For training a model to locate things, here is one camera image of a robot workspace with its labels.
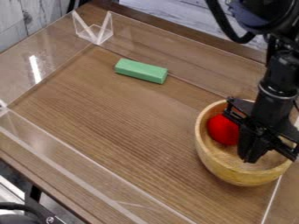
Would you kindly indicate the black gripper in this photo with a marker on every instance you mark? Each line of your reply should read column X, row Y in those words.
column 266, row 129

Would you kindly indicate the red plush fruit green leaf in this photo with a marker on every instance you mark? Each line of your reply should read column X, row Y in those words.
column 223, row 130

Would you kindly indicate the light wooden bowl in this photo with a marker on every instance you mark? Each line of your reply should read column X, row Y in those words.
column 222, row 161

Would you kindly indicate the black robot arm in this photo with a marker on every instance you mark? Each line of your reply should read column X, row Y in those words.
column 274, row 18

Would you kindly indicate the green rectangular block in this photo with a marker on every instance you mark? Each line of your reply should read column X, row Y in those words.
column 142, row 71

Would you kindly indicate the black table leg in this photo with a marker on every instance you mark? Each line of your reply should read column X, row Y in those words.
column 35, row 193

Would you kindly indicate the black device bottom left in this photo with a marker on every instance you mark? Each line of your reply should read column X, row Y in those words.
column 27, row 212

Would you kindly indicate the clear acrylic tray wall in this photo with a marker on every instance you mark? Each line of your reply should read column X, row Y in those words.
column 100, row 196

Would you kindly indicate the clear acrylic corner bracket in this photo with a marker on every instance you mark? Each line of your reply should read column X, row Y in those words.
column 94, row 33

